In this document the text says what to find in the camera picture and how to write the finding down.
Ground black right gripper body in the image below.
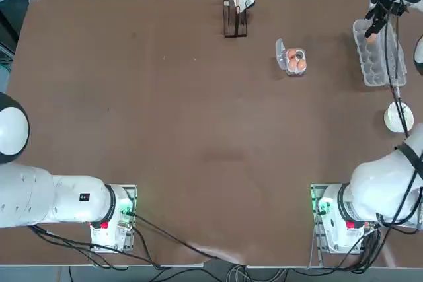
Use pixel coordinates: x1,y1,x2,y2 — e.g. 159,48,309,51
373,0,406,20

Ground transparent twelve-slot egg tray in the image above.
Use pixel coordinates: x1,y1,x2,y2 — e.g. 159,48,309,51
352,19,408,87

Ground small four-slot egg tray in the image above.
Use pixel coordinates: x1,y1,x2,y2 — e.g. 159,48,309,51
274,38,307,77

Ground white paper bowl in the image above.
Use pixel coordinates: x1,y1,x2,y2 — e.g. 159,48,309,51
383,101,414,133

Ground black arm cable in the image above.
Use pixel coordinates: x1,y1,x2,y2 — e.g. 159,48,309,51
383,13,411,138

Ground black wire cup rack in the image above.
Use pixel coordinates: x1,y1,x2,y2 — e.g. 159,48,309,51
221,0,249,38

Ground black power cable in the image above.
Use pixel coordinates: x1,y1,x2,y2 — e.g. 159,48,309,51
127,211,245,265

